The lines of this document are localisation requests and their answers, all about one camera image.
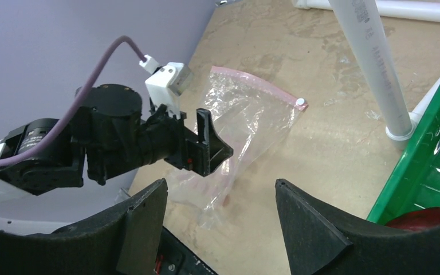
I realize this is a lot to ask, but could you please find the white PVC pipe frame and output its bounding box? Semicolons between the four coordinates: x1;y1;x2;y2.
292;0;440;150

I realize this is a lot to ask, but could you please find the dark red toy apple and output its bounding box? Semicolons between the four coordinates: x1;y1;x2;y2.
385;207;440;231

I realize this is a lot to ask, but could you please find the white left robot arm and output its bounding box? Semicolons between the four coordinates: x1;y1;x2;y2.
0;84;234;235

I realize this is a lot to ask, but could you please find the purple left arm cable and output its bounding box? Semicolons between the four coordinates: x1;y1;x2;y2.
0;35;147;170

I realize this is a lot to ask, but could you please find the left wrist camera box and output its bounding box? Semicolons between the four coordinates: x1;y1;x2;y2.
139;55;193;119

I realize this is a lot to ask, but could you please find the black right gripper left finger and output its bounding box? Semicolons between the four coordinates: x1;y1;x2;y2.
0;179;167;274

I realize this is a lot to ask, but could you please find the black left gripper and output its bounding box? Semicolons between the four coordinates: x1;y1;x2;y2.
138;104;234;177

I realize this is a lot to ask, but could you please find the clear zip top bag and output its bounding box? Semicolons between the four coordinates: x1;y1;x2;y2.
166;66;308;229

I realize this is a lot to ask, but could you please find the green plastic tray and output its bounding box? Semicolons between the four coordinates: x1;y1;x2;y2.
367;85;440;225

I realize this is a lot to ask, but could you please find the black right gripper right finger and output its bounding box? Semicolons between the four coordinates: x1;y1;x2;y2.
275;179;440;274

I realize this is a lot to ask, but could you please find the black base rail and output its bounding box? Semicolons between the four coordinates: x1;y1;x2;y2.
154;226;218;275

